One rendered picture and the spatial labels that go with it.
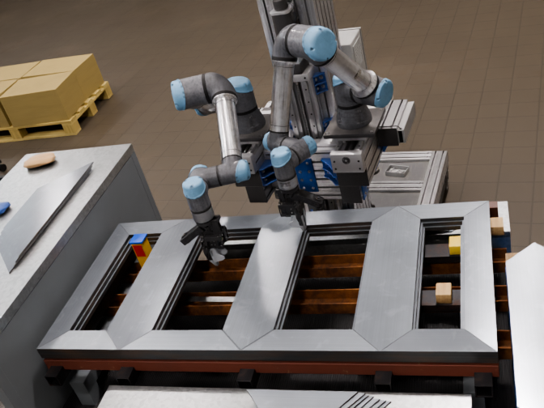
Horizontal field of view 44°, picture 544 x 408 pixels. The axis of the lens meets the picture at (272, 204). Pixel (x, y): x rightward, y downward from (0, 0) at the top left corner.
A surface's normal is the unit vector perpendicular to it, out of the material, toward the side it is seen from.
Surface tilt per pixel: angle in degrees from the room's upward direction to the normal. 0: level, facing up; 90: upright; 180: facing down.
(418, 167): 0
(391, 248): 0
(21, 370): 90
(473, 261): 0
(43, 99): 90
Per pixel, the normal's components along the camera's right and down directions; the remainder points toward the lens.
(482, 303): -0.23, -0.81
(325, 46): 0.58, 0.22
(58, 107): -0.18, 0.58
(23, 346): 0.95, -0.06
